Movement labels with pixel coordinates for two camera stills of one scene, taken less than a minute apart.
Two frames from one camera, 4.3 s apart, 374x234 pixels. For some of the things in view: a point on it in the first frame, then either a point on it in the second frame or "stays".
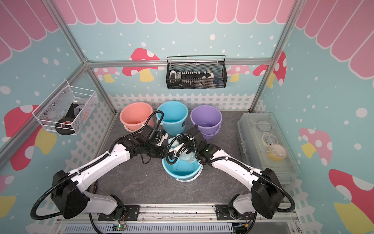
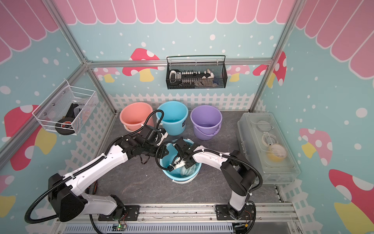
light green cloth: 173,142 → 184,172
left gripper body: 156,150 stays
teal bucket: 181,171 stays
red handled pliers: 95,185 stays
